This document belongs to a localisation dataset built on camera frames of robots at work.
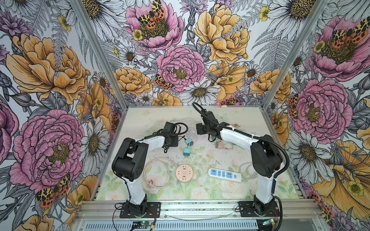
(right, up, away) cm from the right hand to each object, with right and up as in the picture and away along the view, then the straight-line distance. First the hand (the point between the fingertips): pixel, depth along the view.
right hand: (201, 129), depth 96 cm
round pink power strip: (-11, -24, -11) cm, 29 cm away
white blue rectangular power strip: (+13, -25, -12) cm, 31 cm away
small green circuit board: (-35, -45, -23) cm, 61 cm away
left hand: (-19, -11, +3) cm, 21 cm away
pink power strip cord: (-21, -20, -4) cm, 30 cm away
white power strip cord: (+23, -27, -12) cm, 37 cm away
